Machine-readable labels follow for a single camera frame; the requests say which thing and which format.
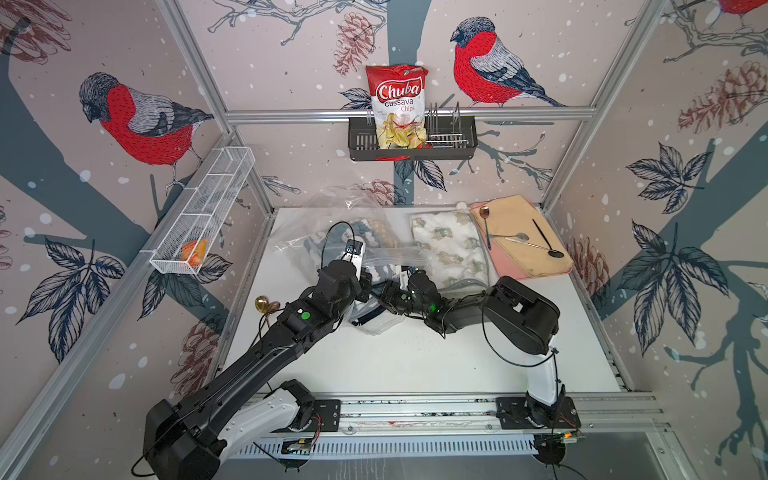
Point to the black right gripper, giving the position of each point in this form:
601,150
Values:
390,290

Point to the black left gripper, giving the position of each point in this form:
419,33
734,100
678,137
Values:
364,283

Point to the teal cloud pattern blanket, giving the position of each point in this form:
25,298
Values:
384,258

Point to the white teal patterned blanket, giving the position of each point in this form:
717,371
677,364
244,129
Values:
452,246

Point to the light green fluffy blanket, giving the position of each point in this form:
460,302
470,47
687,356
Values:
464,287

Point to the clear plastic vacuum bag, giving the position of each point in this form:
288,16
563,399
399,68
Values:
329,205

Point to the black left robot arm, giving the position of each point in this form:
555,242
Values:
182,441

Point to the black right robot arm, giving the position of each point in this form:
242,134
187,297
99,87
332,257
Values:
526,319

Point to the red cassava chips bag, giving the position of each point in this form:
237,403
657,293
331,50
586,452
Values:
398,105

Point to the gold spoon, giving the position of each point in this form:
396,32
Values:
265,306

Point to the rainbow metallic spoon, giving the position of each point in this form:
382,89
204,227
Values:
484,213

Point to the silver spoon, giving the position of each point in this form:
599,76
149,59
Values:
518,236

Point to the beige folded cloth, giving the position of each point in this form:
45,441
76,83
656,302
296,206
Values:
522,231

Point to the black spoon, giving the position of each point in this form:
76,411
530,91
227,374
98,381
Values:
551,251

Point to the orange item in basket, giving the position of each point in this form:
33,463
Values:
193,252

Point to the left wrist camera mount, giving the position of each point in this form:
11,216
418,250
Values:
354,252

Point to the white wire mesh basket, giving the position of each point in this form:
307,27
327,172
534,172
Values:
206,210

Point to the dark grey wall rack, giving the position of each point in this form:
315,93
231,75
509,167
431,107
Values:
436,137

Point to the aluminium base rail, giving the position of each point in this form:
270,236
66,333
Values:
478,413

